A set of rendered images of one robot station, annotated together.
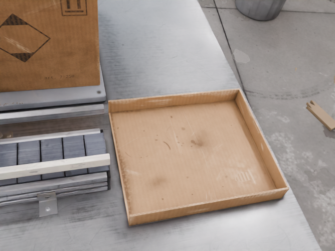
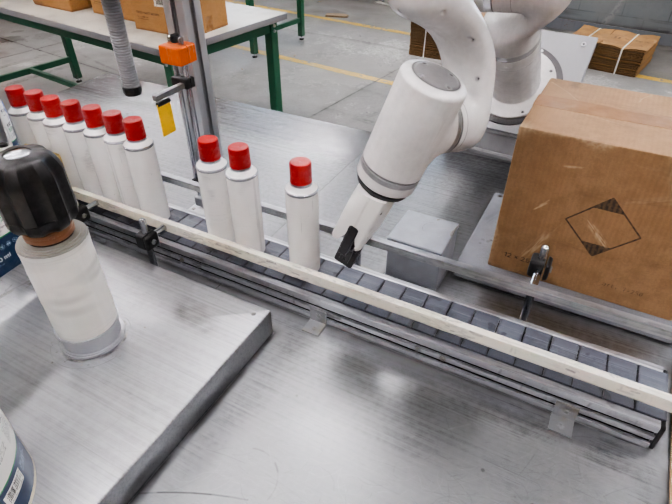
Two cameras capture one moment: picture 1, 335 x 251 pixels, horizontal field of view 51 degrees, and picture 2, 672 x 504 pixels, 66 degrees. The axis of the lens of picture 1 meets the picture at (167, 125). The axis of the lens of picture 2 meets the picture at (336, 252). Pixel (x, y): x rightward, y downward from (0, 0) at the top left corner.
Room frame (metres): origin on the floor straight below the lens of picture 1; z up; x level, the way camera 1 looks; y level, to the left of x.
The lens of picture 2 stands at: (-0.25, 0.05, 1.45)
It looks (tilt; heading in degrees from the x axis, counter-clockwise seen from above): 38 degrees down; 51
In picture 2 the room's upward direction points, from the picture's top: straight up
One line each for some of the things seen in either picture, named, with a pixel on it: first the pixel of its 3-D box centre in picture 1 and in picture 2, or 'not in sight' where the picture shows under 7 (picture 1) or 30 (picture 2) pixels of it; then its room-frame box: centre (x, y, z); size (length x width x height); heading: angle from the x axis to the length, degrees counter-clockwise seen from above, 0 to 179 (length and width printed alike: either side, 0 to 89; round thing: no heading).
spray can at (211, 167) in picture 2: not in sight; (216, 194); (0.07, 0.77, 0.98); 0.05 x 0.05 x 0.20
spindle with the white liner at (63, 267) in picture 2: not in sight; (60, 257); (-0.20, 0.68, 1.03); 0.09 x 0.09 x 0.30
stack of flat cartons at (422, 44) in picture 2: not in sight; (454, 33); (3.60, 3.12, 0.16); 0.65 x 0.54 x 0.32; 110
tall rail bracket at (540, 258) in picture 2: not in sight; (531, 296); (0.34, 0.31, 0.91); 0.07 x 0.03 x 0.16; 23
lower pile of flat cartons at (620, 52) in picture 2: not in sight; (608, 49); (4.40, 2.10, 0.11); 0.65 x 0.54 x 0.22; 103
